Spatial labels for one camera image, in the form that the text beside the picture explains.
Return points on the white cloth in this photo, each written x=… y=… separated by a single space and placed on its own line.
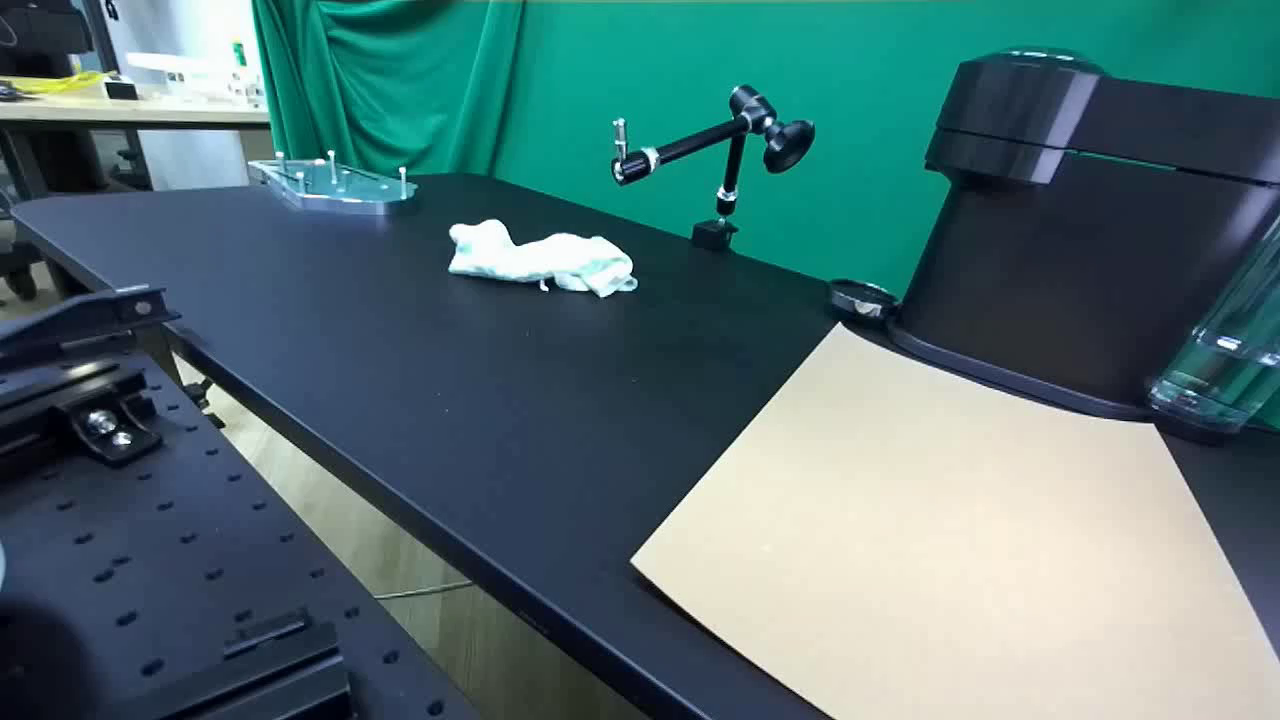
x=555 y=258

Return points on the small black clamp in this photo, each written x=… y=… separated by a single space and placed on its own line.
x=862 y=297

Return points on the green fabric backdrop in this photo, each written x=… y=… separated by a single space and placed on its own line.
x=586 y=83

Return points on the green round object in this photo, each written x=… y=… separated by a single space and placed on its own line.
x=338 y=180

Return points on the tan cardboard sheet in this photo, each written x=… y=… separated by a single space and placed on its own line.
x=963 y=533

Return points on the black perforated cart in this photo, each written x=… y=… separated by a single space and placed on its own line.
x=160 y=560

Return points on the white box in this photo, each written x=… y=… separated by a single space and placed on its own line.
x=186 y=52

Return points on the wooden background desk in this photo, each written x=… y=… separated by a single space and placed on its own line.
x=134 y=114

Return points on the large black pedestal stand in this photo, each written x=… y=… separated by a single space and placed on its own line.
x=1081 y=227

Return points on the black bracket with bolt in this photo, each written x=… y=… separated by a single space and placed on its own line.
x=112 y=428

